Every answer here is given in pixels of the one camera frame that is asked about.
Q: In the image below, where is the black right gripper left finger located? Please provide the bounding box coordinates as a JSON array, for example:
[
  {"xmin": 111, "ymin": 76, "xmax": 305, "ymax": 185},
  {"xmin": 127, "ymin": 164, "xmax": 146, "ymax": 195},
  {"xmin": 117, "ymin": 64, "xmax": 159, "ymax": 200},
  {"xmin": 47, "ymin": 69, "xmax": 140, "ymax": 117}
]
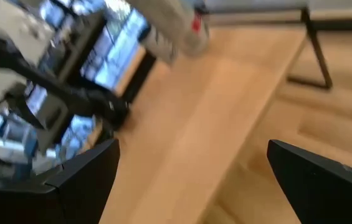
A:
[{"xmin": 0, "ymin": 139, "xmax": 121, "ymax": 224}]

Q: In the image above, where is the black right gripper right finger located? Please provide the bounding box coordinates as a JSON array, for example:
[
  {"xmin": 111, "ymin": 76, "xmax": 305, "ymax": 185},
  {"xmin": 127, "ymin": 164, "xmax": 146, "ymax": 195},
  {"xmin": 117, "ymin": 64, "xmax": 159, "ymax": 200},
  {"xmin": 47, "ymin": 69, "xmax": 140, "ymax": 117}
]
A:
[{"xmin": 267, "ymin": 139, "xmax": 352, "ymax": 224}]

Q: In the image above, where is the black table frame side rail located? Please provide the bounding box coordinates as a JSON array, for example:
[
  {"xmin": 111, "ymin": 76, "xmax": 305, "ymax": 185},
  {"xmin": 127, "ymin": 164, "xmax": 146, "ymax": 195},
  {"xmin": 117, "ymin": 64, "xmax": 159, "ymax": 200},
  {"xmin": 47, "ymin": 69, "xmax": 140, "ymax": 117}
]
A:
[{"xmin": 113, "ymin": 51, "xmax": 158, "ymax": 105}]

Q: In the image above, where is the black table frame cross rail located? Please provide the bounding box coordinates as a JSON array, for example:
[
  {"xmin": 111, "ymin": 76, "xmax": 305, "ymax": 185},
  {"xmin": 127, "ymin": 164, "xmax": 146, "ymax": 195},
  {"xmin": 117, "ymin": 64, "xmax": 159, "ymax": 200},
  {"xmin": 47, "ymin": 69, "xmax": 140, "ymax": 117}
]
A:
[{"xmin": 194, "ymin": 7, "xmax": 352, "ymax": 32}]

